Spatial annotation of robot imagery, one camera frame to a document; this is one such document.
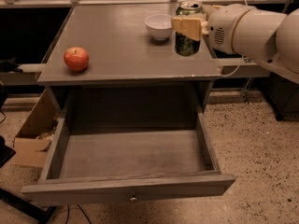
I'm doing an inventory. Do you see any metal drawer knob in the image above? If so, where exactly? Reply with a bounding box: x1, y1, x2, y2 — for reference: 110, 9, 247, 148
130, 196, 138, 203

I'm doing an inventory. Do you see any open grey top drawer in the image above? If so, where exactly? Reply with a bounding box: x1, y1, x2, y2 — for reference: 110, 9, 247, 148
21, 108, 235, 205

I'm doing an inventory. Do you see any cardboard box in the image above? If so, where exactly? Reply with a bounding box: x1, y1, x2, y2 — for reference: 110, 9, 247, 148
14, 91, 58, 167

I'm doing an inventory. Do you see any dark cabinet at right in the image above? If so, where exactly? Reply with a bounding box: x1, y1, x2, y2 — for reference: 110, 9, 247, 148
264, 73, 299, 121

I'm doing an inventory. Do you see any white bowl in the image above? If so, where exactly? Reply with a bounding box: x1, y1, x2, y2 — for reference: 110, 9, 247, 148
145, 14, 173, 40

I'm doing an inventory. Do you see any black floor cable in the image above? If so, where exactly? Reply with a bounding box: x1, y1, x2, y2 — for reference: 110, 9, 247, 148
64, 204, 93, 224

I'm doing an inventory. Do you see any grey cabinet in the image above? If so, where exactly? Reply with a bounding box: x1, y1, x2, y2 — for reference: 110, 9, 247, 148
38, 4, 219, 133

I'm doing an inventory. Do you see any red apple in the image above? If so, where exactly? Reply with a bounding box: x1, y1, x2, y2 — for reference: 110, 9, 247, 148
64, 47, 90, 72

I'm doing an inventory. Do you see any metal diagonal rod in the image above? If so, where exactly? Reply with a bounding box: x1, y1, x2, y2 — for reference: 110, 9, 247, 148
240, 77, 254, 104

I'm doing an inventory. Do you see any black stand base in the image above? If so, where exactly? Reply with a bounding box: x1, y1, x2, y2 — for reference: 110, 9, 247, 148
0, 135, 56, 224

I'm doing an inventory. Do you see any green soda can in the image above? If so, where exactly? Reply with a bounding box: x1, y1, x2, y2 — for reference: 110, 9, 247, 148
175, 0, 206, 56

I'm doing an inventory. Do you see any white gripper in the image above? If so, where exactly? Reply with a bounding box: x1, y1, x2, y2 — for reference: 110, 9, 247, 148
171, 4, 255, 54

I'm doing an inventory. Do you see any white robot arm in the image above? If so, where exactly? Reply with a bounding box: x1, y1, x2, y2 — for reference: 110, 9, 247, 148
171, 4, 299, 83

